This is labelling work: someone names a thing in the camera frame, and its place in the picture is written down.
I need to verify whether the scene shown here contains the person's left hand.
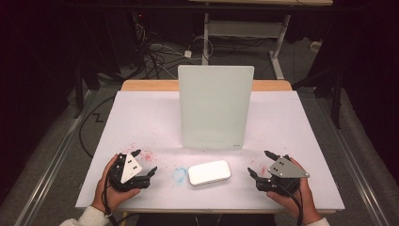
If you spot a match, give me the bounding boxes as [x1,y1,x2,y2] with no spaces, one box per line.
[91,153,141,214]

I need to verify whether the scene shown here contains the white rounded whiteboard eraser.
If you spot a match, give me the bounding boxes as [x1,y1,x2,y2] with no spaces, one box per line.
[187,159,232,186]

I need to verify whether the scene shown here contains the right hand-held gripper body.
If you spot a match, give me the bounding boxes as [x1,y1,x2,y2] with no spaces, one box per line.
[255,155,311,197]

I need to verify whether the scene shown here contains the black stand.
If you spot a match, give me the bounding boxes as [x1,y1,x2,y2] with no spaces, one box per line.
[73,60,102,120]
[293,67,345,130]

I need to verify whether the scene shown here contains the white table cover sheet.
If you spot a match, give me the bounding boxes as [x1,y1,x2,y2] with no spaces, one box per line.
[74,89,346,212]

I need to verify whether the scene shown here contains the white floor socket box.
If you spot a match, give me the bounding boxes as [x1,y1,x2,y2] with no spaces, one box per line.
[310,40,324,53]

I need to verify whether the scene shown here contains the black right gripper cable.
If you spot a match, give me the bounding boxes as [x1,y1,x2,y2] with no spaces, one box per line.
[276,182,305,226]

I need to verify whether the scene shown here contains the standing pale whiteboard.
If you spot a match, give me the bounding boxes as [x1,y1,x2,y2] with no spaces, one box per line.
[177,65,255,151]

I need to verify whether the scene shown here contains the white metal desk frame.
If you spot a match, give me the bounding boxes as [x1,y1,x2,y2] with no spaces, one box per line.
[187,0,334,80]

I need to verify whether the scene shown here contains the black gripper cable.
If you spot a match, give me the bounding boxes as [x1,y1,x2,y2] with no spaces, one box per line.
[102,175,120,226]
[276,182,305,226]

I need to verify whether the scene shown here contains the wooden table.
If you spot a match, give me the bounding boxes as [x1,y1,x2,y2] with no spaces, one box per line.
[120,79,337,215]

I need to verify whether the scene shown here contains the black floor cable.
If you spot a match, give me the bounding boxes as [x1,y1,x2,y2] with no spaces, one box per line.
[78,93,117,158]

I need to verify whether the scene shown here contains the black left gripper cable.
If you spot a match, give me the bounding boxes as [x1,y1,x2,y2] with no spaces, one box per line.
[102,175,120,226]

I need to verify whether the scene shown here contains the person's right hand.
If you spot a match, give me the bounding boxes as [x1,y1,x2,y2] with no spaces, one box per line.
[266,156,323,226]

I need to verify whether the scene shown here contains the metal floor rail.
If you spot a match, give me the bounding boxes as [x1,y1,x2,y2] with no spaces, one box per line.
[13,89,99,226]
[295,89,392,226]

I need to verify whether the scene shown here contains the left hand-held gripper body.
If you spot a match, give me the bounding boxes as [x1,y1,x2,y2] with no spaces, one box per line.
[107,152,152,193]

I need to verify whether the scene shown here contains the bundle of floor cables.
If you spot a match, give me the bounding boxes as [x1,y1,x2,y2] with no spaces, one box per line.
[133,12,209,80]

